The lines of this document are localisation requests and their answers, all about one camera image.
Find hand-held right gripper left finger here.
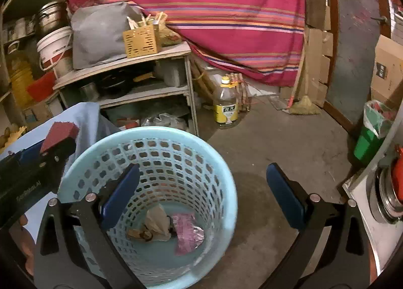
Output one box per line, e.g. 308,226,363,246
33,164,147,289

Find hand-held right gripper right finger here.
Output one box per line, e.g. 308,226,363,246
261,163,377,289

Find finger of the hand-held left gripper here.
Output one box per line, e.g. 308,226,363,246
6,138,77,179

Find dark red packet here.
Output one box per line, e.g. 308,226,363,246
40,121,80,154

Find light blue plastic basket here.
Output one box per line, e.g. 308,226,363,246
58,126,238,288

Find person's left hand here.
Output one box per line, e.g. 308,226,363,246
17,213,37,277

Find small brown wrapper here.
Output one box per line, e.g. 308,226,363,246
126,227,154,242

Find crumpled beige paper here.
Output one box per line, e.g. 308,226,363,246
144,203,173,242

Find yellow egg tray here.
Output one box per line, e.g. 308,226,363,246
0,124,28,151

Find red plastic basket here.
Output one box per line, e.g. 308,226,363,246
26,71,58,102

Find metal cup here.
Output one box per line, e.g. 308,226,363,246
79,82,99,98

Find pink foil wrapper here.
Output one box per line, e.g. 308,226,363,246
172,213,205,256

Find yellow ribbed oil jug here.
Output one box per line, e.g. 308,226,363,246
6,49,34,108

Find clear plastic bags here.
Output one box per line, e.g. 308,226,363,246
140,112,188,132

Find straw broom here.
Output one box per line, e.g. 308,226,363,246
287,29,322,116

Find green bin with liner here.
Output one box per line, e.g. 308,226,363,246
353,100,394,165

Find black pan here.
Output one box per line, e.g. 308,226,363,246
101,73,142,92

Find stacked metal bowls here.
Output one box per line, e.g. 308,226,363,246
368,163,403,225

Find wooden shelf unit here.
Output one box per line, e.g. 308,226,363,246
52,41,200,136

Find bundle of sticks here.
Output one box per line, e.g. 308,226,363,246
230,72,253,113

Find white bucket with red label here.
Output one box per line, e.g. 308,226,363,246
36,26,75,79

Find oil bottle with yellow label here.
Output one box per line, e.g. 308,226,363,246
213,76,240,129

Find grey fabric bag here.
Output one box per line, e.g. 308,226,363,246
70,2,149,70

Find grey block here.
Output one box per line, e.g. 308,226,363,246
162,64,188,88

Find metal pot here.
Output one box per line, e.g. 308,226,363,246
37,1,68,37

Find yellow utensil holder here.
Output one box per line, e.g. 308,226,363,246
123,24,162,59

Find cardboard sheets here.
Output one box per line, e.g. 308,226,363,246
303,0,334,108

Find bundle of wooden chopsticks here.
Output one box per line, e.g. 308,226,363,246
126,12,167,29

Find large cardboard box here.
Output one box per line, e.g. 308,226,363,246
370,34,403,107

